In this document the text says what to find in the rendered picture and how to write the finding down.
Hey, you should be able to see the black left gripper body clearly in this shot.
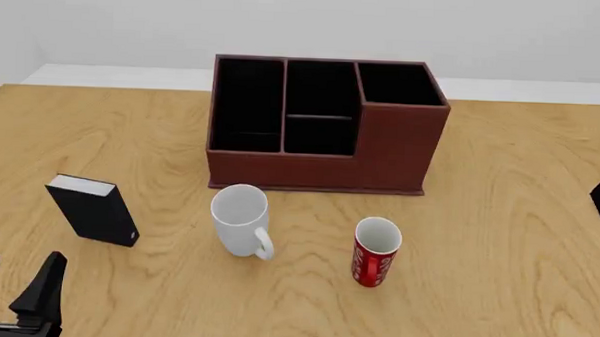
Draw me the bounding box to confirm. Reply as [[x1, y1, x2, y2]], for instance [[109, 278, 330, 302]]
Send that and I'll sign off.
[[0, 313, 64, 337]]

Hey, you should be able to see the red-brown desk caddy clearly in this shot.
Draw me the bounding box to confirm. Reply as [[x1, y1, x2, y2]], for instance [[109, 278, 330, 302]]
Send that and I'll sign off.
[[203, 53, 453, 198]]

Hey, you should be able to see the red mug with white print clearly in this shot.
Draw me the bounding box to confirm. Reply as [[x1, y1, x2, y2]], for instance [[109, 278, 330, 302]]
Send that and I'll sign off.
[[350, 215, 404, 289]]

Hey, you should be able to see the black book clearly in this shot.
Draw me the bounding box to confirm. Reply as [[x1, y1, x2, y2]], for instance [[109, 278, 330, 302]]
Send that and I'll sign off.
[[42, 173, 143, 249]]

